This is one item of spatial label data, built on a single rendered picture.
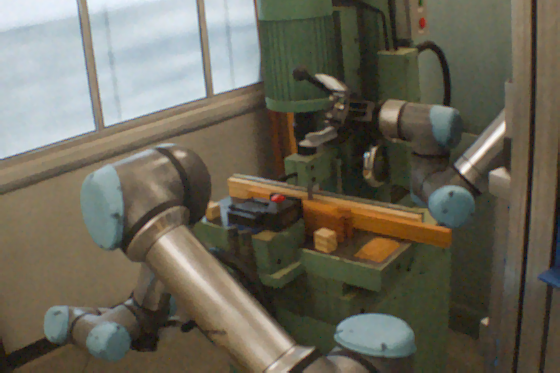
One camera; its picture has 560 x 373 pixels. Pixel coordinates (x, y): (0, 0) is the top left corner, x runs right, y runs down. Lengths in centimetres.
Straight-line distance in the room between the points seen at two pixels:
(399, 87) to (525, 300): 87
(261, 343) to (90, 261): 207
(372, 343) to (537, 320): 23
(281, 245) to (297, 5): 54
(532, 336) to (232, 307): 40
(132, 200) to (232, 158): 230
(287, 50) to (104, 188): 69
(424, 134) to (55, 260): 194
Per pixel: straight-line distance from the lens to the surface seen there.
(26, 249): 272
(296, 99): 148
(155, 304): 126
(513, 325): 90
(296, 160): 157
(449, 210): 107
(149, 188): 92
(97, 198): 92
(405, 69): 160
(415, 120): 118
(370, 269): 140
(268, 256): 144
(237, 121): 317
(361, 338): 91
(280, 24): 146
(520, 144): 79
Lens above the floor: 157
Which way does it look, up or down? 19 degrees down
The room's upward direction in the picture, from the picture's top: 5 degrees counter-clockwise
